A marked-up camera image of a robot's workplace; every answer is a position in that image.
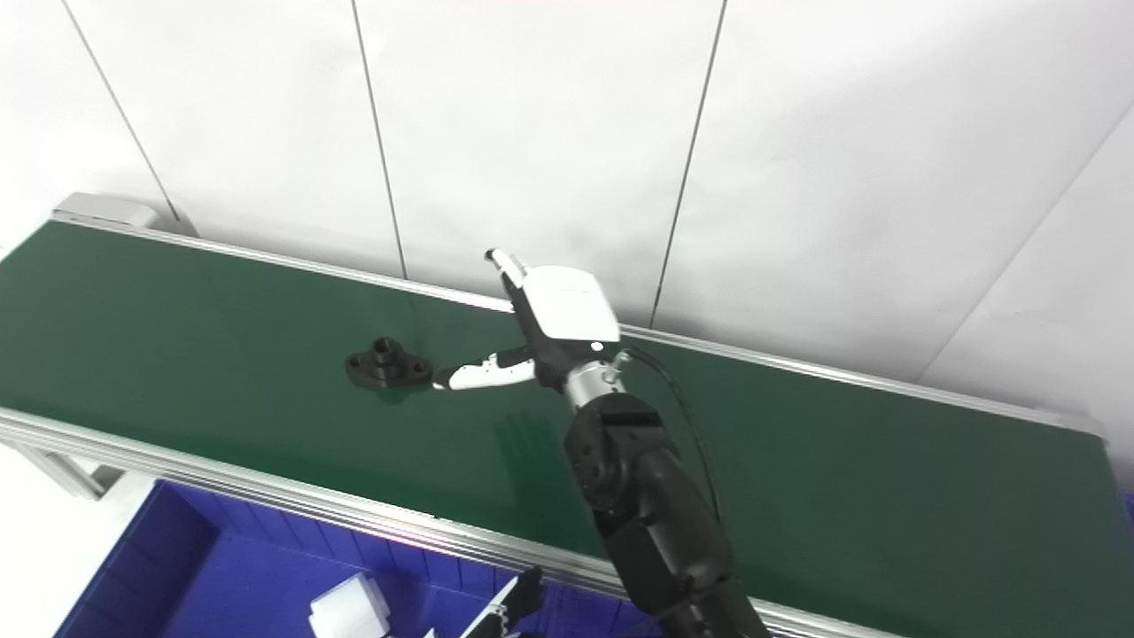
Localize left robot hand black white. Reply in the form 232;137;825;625
459;567;547;638

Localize grey conveyor end housing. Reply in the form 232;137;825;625
51;192;162;231

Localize white block part with hole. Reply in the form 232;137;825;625
308;572;392;638

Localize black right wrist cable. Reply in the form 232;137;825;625
620;347;723;525

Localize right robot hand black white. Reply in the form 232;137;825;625
432;248;623;394

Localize green conveyor belt aluminium frame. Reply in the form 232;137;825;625
0;217;1126;638

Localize black flanged cylinder part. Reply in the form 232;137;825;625
345;336;435;392

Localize aluminium conveyor support bracket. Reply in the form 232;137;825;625
13;443;125;500

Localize blue bin with white part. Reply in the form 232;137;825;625
53;478;661;638

